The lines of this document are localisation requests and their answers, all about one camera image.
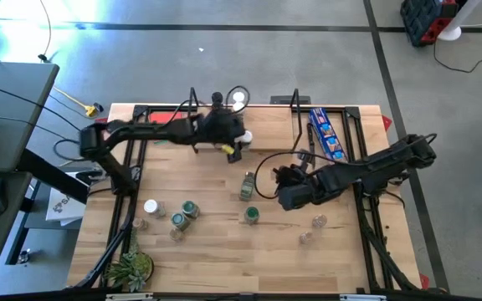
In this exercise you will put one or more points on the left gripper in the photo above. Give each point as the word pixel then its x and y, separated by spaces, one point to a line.
pixel 222 127

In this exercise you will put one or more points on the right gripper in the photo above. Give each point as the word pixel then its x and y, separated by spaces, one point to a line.
pixel 295 198

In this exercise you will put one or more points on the black-cap dark spice jar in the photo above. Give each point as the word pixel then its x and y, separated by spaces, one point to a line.
pixel 217 98

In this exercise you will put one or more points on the green-cap spice jar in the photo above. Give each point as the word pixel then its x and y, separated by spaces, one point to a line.
pixel 252 214
pixel 247 188
pixel 189 207
pixel 179 219

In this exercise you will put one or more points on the small clear glass jar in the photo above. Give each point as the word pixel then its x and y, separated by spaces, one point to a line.
pixel 177 235
pixel 306 238
pixel 140 224
pixel 319 220

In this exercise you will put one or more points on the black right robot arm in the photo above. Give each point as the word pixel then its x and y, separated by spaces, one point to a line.
pixel 375 165

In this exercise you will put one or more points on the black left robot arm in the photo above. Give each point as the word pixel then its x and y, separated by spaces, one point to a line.
pixel 149 129

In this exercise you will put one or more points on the black kitchen knife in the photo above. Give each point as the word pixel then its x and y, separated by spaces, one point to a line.
pixel 310 136

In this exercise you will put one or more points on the blue plastic wrap box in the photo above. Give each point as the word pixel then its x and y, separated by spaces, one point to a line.
pixel 326 134

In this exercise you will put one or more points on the orange-red paper pad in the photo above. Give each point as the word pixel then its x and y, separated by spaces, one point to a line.
pixel 163 116

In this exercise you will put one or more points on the green paper pad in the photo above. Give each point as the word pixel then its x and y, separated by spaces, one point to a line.
pixel 161 142

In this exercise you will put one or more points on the red corner pad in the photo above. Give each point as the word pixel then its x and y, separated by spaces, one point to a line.
pixel 386 122
pixel 103 120
pixel 424 281

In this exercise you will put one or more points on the black power plug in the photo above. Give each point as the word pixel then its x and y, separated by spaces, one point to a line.
pixel 99 107

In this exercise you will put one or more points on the potted succulent plant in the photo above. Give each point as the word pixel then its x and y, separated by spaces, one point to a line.
pixel 134 267

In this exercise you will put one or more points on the white printed paper sheet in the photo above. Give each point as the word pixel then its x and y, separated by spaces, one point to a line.
pixel 63 207

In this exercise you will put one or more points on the black and red tool crate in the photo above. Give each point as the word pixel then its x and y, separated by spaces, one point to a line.
pixel 423 18

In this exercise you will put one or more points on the dark grey desk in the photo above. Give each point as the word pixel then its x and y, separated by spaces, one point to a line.
pixel 11 104

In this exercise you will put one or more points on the white tower device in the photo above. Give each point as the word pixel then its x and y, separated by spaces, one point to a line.
pixel 450 33

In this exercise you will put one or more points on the small metal floor fitting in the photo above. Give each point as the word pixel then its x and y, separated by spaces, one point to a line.
pixel 23 256

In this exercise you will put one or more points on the silver aluminium bracket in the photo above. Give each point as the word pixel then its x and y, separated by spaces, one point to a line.
pixel 128 296
pixel 362 297

